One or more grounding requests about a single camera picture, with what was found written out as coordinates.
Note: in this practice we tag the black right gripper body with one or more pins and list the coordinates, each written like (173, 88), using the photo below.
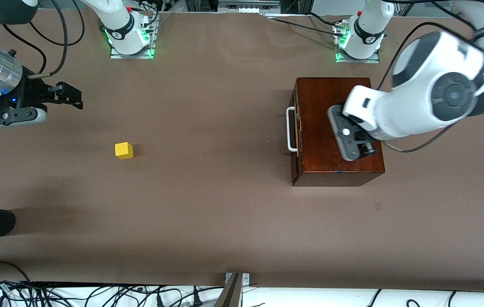
(33, 94)

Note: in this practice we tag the yellow block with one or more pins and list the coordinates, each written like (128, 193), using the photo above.
(123, 150)

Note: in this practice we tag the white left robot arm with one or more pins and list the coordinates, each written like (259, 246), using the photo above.
(421, 94)

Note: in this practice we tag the dark brown wooden cabinet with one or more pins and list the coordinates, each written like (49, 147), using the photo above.
(318, 157)

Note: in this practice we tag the dark metal bar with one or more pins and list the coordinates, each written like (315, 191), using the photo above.
(230, 294)

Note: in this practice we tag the silver edge bracket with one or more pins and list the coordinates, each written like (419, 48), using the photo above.
(245, 279)

